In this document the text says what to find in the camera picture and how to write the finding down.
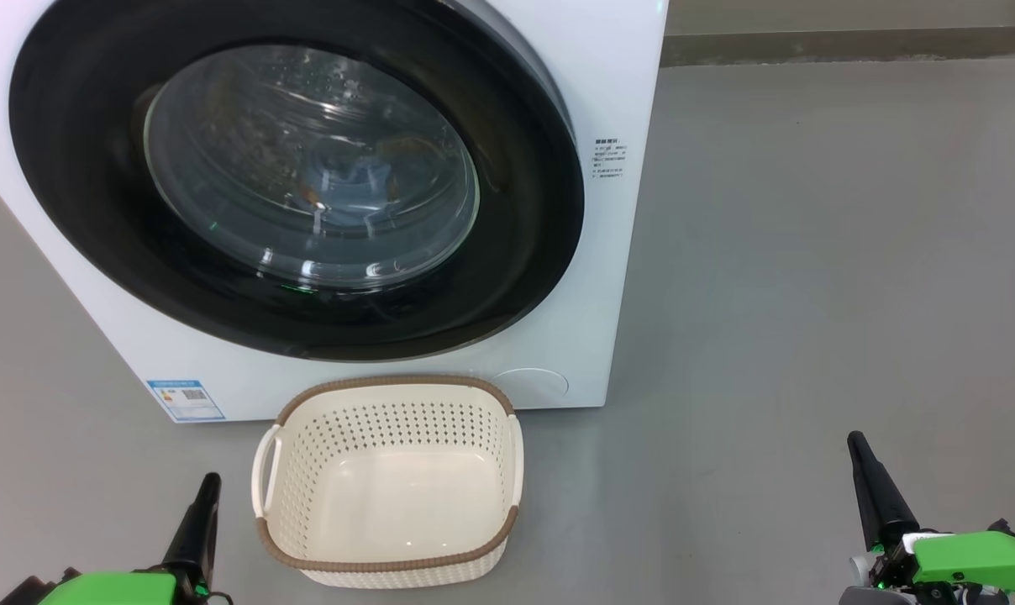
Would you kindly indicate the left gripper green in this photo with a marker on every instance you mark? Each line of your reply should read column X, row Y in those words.
column 113, row 588

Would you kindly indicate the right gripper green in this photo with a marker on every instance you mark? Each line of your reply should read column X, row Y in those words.
column 970, row 559

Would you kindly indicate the blue bear-print garment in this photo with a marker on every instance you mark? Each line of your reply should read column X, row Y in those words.
column 348, row 181

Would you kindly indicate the black round glass washer door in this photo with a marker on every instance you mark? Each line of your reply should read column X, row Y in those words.
column 79, row 168

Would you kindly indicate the white front-load washing machine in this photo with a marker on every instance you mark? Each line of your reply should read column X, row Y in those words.
column 625, row 277

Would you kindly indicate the blue energy label sticker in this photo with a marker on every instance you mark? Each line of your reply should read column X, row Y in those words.
column 186, row 401

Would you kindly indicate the cream perforated laundry basket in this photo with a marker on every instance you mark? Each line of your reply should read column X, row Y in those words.
column 390, row 504

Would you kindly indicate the round white filter cover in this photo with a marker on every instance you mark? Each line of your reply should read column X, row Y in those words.
column 537, row 385

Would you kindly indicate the small printed text sticker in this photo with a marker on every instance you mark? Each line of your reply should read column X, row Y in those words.
column 610, row 160

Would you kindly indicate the grey baseboard strip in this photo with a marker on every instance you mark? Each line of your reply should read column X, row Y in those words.
column 852, row 46

